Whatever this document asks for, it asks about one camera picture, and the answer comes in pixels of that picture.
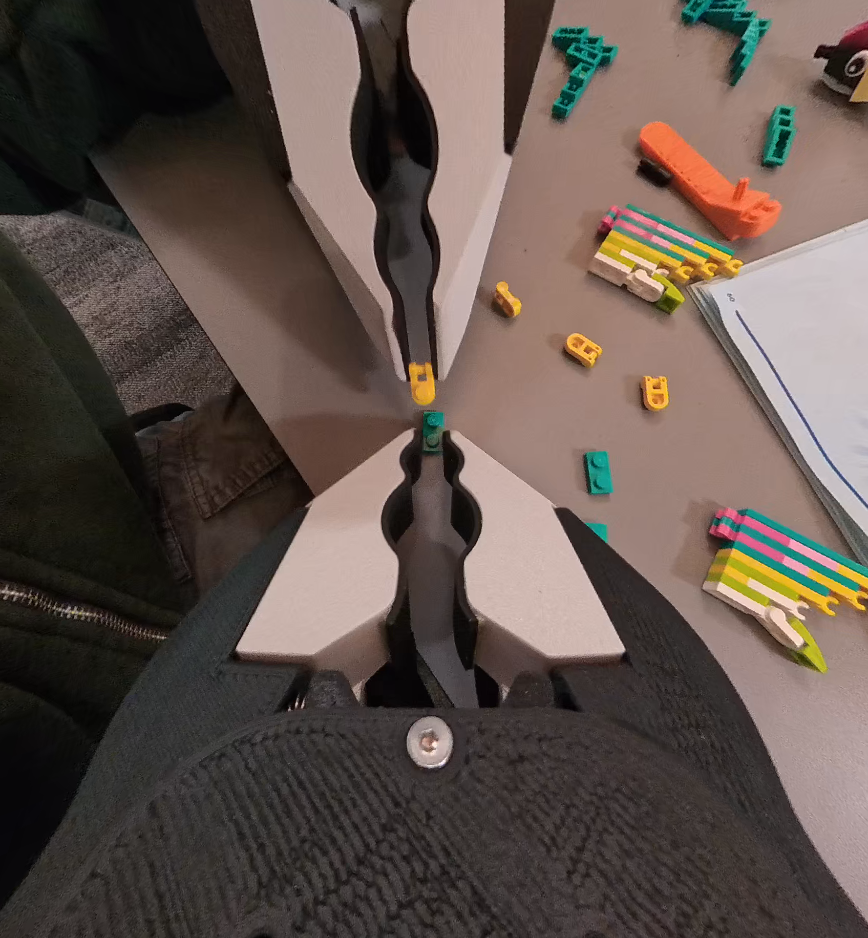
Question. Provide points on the small teal lego plate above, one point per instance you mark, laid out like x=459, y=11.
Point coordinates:
x=432, y=432
x=598, y=473
x=596, y=532

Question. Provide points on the orange brick separator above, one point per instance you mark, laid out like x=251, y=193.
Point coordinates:
x=697, y=179

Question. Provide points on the pink lego bird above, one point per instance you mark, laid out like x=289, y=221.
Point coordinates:
x=855, y=62

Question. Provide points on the teal lego branch structure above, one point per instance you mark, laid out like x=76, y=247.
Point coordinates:
x=745, y=51
x=573, y=95

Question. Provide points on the yellow lego clip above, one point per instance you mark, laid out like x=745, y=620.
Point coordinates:
x=507, y=300
x=420, y=388
x=654, y=393
x=582, y=349

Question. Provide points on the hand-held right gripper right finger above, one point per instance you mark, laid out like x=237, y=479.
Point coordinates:
x=536, y=586

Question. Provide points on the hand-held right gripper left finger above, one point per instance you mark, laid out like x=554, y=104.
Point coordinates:
x=331, y=586

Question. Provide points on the lego instruction booklet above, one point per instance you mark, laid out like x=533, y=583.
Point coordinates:
x=829, y=352

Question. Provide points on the teal lego beam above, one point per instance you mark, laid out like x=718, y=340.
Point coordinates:
x=778, y=135

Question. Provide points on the striped lego wing assembly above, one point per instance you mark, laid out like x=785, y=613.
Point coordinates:
x=778, y=568
x=653, y=245

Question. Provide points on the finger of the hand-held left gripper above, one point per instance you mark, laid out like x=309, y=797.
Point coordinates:
x=467, y=110
x=309, y=110

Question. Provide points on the black lego piece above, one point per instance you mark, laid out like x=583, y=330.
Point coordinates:
x=653, y=171

